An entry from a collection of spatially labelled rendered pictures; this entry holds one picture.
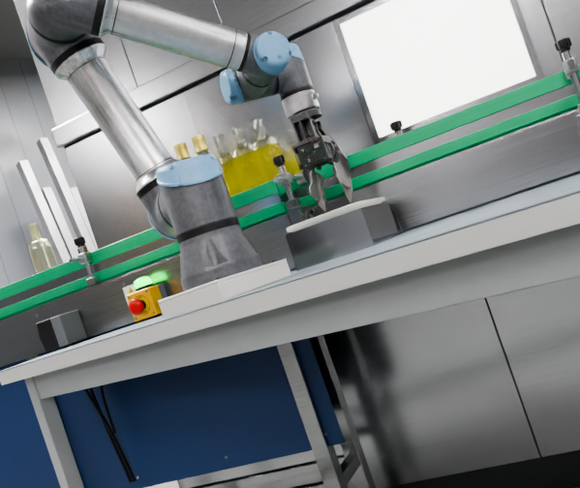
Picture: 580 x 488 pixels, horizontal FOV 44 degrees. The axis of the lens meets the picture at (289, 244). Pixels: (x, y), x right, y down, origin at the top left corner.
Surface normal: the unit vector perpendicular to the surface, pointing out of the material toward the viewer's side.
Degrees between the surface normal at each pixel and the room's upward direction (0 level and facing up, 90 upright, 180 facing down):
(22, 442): 90
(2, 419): 90
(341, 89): 90
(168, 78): 90
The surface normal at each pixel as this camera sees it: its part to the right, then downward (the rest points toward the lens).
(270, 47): 0.33, -0.15
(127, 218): -0.37, 0.11
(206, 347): -0.64, 0.21
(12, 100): 0.69, -0.25
